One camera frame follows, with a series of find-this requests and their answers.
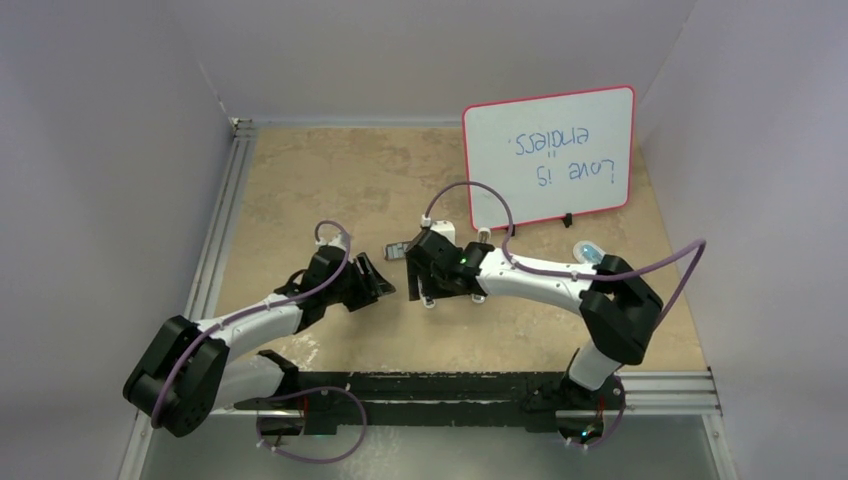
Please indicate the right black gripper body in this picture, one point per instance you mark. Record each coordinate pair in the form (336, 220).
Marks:
(434, 285)

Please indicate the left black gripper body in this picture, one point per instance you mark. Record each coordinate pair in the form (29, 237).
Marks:
(353, 290)

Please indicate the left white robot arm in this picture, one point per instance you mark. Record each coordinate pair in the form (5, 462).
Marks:
(180, 378)

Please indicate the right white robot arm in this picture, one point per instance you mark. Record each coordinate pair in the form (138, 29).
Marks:
(619, 309)

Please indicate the blue patterned oval case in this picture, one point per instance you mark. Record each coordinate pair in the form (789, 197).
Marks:
(587, 252)

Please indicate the red-framed whiteboard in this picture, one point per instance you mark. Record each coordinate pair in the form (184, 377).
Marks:
(542, 158)

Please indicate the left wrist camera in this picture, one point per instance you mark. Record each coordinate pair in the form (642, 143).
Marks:
(334, 242)

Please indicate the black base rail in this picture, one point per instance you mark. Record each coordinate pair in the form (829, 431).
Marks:
(538, 402)

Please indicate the aluminium frame rail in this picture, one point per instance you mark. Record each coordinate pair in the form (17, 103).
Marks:
(209, 274)

